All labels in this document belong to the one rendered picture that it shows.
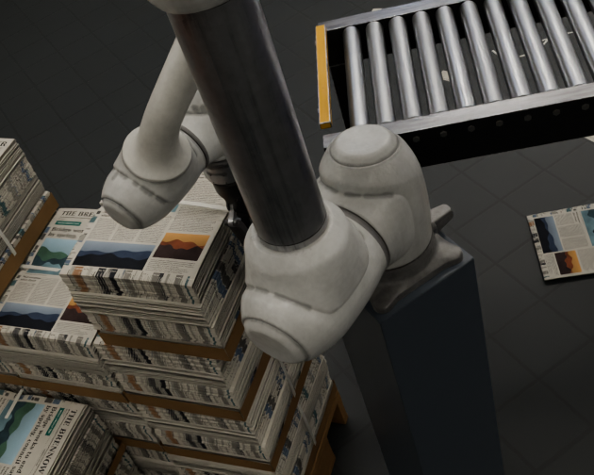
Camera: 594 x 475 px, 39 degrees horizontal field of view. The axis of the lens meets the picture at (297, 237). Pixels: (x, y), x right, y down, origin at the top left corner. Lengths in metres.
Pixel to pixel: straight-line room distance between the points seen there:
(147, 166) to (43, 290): 0.77
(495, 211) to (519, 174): 0.19
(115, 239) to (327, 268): 0.59
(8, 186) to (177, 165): 0.80
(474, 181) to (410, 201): 1.73
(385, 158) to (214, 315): 0.48
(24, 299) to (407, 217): 0.99
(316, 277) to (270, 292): 0.07
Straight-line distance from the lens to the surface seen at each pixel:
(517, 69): 2.15
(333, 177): 1.25
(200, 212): 1.58
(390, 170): 1.25
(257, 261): 1.15
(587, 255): 2.74
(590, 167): 3.03
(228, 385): 1.73
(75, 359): 1.87
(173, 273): 1.49
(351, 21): 2.44
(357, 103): 2.13
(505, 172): 3.03
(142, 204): 1.26
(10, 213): 2.01
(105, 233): 1.63
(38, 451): 2.00
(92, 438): 2.06
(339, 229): 1.15
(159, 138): 1.20
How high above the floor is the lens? 2.09
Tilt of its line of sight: 45 degrees down
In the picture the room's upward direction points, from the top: 20 degrees counter-clockwise
